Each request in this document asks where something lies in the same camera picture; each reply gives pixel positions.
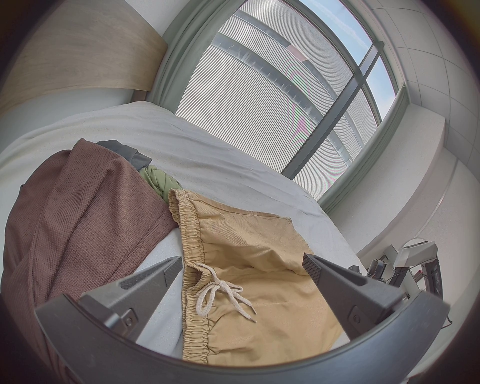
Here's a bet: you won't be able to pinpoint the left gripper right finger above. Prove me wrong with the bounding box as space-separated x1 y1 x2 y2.
302 253 406 343

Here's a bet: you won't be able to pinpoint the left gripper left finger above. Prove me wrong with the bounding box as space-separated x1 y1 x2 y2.
79 256 184 341

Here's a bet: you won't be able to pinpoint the tan shorts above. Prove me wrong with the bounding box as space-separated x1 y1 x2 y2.
168 188 344 366

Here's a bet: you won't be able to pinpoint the bed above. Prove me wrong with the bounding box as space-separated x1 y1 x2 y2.
0 0 362 361

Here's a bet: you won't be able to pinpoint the brown garment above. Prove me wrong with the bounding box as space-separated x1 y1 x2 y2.
0 139 179 376

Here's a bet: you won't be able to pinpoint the green garment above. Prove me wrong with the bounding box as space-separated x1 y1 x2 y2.
139 165 184 205

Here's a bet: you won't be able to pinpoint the black garment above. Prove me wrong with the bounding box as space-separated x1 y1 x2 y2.
95 139 152 173

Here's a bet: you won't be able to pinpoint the window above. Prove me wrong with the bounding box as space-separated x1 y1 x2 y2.
176 0 400 199

